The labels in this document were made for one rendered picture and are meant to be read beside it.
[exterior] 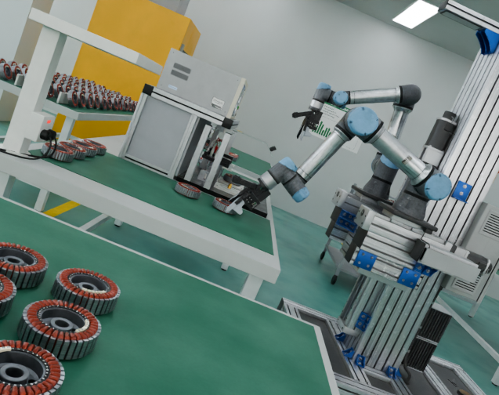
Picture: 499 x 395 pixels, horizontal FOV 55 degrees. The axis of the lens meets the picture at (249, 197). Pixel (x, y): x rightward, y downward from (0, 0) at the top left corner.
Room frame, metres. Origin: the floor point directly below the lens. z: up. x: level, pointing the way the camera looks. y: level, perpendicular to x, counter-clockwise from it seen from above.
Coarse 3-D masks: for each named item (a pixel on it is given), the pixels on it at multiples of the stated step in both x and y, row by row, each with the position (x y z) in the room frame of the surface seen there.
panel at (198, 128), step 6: (198, 120) 2.26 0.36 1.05; (204, 120) 2.50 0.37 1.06; (198, 126) 2.34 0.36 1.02; (192, 132) 2.26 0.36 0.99; (198, 132) 2.45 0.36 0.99; (192, 138) 2.28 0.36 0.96; (198, 138) 2.55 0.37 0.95; (192, 144) 2.38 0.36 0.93; (186, 150) 2.26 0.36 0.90; (192, 150) 2.49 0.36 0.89; (186, 156) 2.35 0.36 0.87; (192, 156) 2.60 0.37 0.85; (180, 162) 2.26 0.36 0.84; (186, 162) 2.46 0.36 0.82; (180, 168) 2.29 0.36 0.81; (186, 168) 2.56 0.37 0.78
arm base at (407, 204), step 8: (408, 192) 2.21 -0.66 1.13; (400, 200) 2.22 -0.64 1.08; (408, 200) 2.20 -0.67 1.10; (416, 200) 2.19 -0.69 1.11; (424, 200) 2.19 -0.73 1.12; (400, 208) 2.19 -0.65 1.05; (408, 208) 2.18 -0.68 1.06; (416, 208) 2.18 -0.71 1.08; (424, 208) 2.20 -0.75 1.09; (416, 216) 2.17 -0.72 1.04; (424, 216) 2.20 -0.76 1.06
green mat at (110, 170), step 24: (72, 168) 1.68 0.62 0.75; (96, 168) 1.83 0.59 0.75; (120, 168) 2.01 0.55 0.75; (144, 168) 2.24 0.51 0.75; (144, 192) 1.77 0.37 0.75; (168, 192) 1.94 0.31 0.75; (192, 216) 1.71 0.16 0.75; (216, 216) 1.88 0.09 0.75; (240, 216) 2.07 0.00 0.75; (240, 240) 1.67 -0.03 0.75; (264, 240) 1.82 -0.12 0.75
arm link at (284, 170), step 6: (282, 162) 2.05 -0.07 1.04; (288, 162) 2.05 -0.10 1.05; (276, 168) 2.05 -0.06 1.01; (282, 168) 2.04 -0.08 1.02; (288, 168) 2.04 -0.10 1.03; (294, 168) 2.05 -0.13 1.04; (270, 174) 2.04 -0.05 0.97; (276, 174) 2.04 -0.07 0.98; (282, 174) 2.04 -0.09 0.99; (288, 174) 2.04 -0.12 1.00; (294, 174) 2.06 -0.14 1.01; (276, 180) 2.04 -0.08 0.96; (282, 180) 2.05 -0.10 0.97
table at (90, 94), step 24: (0, 72) 3.15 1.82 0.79; (24, 72) 3.45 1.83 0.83; (48, 96) 3.19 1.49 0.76; (72, 96) 3.24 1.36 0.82; (96, 96) 3.75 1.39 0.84; (120, 96) 4.91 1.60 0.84; (72, 120) 3.19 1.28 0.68; (96, 120) 3.55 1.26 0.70; (120, 120) 4.16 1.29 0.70; (48, 192) 3.20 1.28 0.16
